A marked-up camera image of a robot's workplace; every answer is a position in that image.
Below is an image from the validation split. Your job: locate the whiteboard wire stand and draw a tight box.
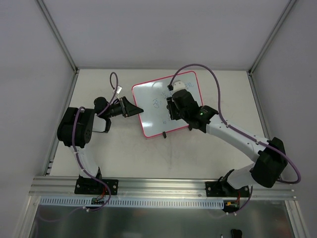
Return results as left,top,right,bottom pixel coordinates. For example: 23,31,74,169
162,125,193,138

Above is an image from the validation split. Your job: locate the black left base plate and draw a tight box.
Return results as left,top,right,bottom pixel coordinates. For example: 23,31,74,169
74,176,119,195

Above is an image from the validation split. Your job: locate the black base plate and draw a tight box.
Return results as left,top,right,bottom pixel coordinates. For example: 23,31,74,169
205,177,250,198
74,176,119,195

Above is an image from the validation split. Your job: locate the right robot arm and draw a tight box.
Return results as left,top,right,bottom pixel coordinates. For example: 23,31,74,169
166,89,287,196

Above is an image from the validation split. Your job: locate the pink framed whiteboard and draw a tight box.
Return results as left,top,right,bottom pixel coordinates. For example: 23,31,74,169
131,76,188,138

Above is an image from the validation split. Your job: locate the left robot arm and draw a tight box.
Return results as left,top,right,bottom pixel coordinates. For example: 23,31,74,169
57,97,144,193

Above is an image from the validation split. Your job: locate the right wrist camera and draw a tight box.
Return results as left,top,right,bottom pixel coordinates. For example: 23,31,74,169
167,80,186,93

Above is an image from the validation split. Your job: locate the white slotted cable duct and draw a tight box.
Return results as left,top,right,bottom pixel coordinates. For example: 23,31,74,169
39,196,224,210

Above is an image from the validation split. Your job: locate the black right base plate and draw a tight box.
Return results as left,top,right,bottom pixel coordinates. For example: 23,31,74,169
205,177,250,198

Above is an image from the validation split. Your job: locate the aluminium front rail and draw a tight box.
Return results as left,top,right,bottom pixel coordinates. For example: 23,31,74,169
28,176,297,200

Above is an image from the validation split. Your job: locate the black object on floor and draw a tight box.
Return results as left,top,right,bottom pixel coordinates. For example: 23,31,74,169
231,229,243,238

